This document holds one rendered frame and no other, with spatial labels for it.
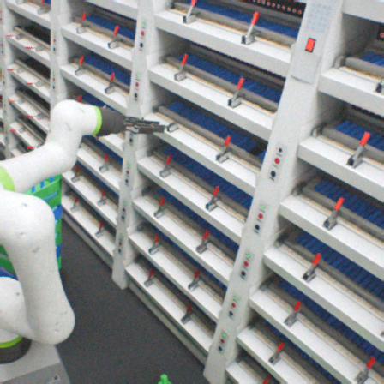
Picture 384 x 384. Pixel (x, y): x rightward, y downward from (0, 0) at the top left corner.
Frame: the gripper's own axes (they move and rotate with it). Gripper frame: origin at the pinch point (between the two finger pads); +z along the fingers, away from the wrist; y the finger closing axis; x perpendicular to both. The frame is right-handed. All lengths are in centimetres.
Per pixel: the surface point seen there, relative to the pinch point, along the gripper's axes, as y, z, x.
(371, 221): 78, 15, 5
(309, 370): 81, 25, -54
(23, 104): -138, 18, -38
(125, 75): -48, 19, 7
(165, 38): -15.9, 7.2, 29.4
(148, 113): -15.6, 9.6, 0.1
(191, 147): 13.6, 7.3, -1.7
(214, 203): 27.6, 13.1, -17.3
